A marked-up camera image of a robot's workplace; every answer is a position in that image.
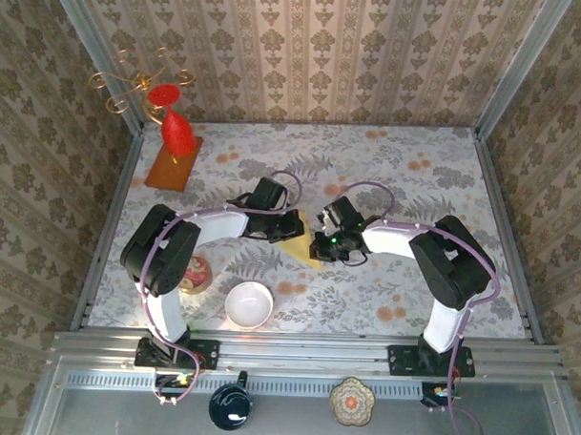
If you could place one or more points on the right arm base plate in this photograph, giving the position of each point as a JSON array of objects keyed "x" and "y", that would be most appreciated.
[{"x": 405, "y": 361}]

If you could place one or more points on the wide aluminium base rail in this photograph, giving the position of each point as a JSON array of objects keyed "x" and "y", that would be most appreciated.
[{"x": 305, "y": 354}]

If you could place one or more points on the dark blue mug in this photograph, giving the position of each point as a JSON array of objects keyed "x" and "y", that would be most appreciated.
[{"x": 230, "y": 406}]

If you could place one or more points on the red wine glass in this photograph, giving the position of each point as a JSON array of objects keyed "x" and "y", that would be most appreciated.
[{"x": 176, "y": 132}]

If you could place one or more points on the perforated metal strip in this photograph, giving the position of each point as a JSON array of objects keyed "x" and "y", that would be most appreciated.
[{"x": 294, "y": 387}]

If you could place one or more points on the aluminium side rail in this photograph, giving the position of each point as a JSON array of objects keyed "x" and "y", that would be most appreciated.
[
  {"x": 111, "y": 221},
  {"x": 509, "y": 234}
]

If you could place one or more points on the patterned flower-shaped dish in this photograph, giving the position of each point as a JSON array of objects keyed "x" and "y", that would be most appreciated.
[{"x": 352, "y": 402}]

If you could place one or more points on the small red gold bowl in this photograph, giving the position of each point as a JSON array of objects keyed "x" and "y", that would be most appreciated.
[{"x": 198, "y": 274}]

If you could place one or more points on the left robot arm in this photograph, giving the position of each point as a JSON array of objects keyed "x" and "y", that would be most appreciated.
[{"x": 158, "y": 251}]

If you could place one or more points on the floral tablecloth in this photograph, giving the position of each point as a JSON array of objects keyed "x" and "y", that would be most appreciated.
[{"x": 369, "y": 158}]

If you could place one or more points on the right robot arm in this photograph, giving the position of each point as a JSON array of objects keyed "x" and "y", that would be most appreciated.
[{"x": 451, "y": 263}]

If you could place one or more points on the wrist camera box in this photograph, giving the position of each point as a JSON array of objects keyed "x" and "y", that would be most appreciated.
[
  {"x": 344, "y": 212},
  {"x": 267, "y": 193}
]

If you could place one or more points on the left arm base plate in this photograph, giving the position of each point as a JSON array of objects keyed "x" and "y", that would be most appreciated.
[{"x": 204, "y": 355}]

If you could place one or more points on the white bowl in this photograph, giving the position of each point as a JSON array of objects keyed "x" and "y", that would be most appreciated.
[{"x": 249, "y": 304}]

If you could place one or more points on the aluminium frame post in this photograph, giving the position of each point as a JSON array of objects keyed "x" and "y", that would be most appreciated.
[
  {"x": 525, "y": 63},
  {"x": 93, "y": 53}
]

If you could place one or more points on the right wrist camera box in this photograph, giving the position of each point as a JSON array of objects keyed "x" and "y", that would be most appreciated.
[{"x": 344, "y": 212}]

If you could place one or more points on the orange wooden board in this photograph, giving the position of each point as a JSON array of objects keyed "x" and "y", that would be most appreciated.
[{"x": 168, "y": 172}]

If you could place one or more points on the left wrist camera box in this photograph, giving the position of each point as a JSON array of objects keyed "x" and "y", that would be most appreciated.
[{"x": 267, "y": 193}]

